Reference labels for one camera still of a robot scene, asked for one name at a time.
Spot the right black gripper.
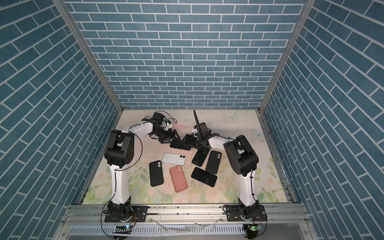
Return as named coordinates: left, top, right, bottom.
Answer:
left=180, top=134, right=204, bottom=151

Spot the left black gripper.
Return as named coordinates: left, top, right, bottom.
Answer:
left=152, top=127, right=181, bottom=143

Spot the black phone screen up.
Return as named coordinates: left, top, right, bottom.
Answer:
left=170, top=139, right=192, bottom=151

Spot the white phone case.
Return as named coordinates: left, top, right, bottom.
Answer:
left=162, top=153, right=186, bottom=166

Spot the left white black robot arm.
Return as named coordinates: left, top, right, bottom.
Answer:
left=104, top=119, right=180, bottom=222

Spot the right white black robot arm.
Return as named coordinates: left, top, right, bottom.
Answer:
left=182, top=134, right=268, bottom=222

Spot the black phone centre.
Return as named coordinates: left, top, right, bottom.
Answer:
left=192, top=147, right=210, bottom=167

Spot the black phone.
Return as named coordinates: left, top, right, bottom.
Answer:
left=191, top=167, right=218, bottom=188
left=192, top=147, right=210, bottom=167

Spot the black phone case right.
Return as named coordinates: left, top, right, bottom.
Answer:
left=206, top=151, right=222, bottom=175

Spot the black phone case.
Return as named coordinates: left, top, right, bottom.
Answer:
left=149, top=161, right=164, bottom=187
left=206, top=151, right=222, bottom=175

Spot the black phone case left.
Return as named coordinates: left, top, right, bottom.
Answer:
left=149, top=161, right=164, bottom=187

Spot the black phone front right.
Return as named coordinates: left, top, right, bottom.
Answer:
left=191, top=167, right=218, bottom=188

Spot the pink phone case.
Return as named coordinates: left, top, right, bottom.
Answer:
left=170, top=166, right=188, bottom=193

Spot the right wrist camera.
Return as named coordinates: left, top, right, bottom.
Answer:
left=197, top=122, right=211, bottom=139

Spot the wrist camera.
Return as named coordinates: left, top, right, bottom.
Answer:
left=151, top=112, right=166, bottom=125
left=197, top=122, right=211, bottom=139

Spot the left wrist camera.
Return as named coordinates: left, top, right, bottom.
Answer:
left=151, top=112, right=166, bottom=125

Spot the black corrugated cable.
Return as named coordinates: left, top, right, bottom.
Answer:
left=192, top=109, right=201, bottom=130

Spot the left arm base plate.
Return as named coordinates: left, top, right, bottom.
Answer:
left=103, top=204, right=149, bottom=223

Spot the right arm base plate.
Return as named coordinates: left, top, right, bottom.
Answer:
left=223, top=203, right=268, bottom=222

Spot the aluminium front rail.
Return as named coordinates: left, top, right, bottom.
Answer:
left=62, top=203, right=310, bottom=226

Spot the white vented cable duct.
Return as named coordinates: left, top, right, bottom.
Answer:
left=68, top=225, right=245, bottom=237

